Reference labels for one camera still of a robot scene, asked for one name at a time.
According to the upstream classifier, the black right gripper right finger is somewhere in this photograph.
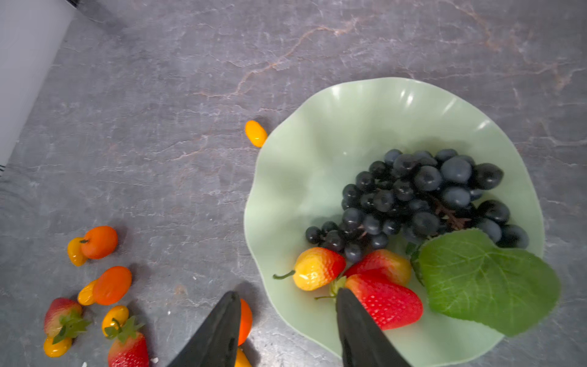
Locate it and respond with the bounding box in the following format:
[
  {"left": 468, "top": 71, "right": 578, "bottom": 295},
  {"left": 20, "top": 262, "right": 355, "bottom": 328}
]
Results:
[{"left": 336, "top": 288, "right": 410, "bottom": 367}]

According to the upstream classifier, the yellow kumquat near bowl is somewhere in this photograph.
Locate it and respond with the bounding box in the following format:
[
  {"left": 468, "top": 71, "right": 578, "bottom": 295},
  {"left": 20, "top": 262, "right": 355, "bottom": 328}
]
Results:
[{"left": 245, "top": 120, "right": 268, "bottom": 148}]

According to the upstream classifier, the small orange beside strawberry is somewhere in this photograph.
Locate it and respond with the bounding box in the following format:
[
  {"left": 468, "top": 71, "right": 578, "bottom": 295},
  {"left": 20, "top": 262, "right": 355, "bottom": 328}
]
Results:
[{"left": 238, "top": 298, "right": 253, "bottom": 346}]

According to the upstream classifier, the dark fake grape bunch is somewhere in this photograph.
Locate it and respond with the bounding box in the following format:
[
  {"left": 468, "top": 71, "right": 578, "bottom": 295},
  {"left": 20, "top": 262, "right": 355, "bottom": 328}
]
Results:
[{"left": 304, "top": 147, "right": 563, "bottom": 338}]

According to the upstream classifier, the pale strawberry left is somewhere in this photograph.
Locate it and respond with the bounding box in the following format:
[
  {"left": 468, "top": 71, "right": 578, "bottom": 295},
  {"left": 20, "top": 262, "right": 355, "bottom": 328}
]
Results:
[{"left": 44, "top": 298, "right": 91, "bottom": 344}]

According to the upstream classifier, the yellow kumquat centre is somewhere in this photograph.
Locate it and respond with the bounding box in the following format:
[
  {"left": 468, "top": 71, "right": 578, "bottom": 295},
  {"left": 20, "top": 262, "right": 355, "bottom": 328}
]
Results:
[{"left": 102, "top": 305, "right": 129, "bottom": 339}]

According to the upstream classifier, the red yellow strawberry front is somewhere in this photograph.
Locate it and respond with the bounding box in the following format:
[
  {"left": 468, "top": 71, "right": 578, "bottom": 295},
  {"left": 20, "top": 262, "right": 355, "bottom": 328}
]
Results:
[{"left": 273, "top": 247, "right": 346, "bottom": 291}]

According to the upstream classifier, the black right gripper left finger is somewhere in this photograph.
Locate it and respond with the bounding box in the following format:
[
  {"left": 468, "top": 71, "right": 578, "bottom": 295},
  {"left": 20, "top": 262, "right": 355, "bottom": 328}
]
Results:
[{"left": 169, "top": 291, "right": 241, "bottom": 367}]

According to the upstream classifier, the yellow kumquat right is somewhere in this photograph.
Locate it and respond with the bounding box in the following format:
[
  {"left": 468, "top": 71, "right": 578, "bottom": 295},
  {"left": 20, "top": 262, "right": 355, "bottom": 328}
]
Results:
[{"left": 235, "top": 349, "right": 252, "bottom": 367}]

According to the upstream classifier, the small orange far left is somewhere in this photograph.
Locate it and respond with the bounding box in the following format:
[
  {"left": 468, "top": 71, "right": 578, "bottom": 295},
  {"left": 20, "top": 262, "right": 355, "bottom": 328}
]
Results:
[{"left": 80, "top": 226, "right": 119, "bottom": 260}]

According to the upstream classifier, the yellow kumquat middle left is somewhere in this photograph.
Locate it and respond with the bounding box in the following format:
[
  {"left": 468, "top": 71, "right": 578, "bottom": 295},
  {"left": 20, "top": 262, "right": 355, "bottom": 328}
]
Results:
[{"left": 77, "top": 280, "right": 98, "bottom": 307}]

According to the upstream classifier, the green wavy fruit bowl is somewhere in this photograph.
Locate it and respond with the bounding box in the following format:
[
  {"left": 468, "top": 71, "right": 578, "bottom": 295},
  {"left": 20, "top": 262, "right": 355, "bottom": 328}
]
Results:
[{"left": 244, "top": 77, "right": 545, "bottom": 356}]

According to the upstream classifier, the yellow kumquat front left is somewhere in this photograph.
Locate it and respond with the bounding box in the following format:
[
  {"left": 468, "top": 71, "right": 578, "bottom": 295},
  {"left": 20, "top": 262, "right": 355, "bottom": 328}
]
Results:
[{"left": 43, "top": 336, "right": 73, "bottom": 358}]

